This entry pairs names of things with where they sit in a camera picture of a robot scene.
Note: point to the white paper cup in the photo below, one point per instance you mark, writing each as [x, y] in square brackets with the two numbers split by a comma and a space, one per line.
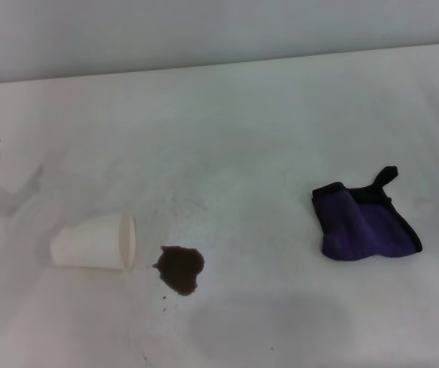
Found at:
[89, 243]

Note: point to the purple rag with black trim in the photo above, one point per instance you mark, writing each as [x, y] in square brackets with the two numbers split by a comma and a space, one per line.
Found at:
[361, 230]

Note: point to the dark brown liquid stain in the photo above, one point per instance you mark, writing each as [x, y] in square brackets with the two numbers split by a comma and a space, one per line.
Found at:
[179, 270]

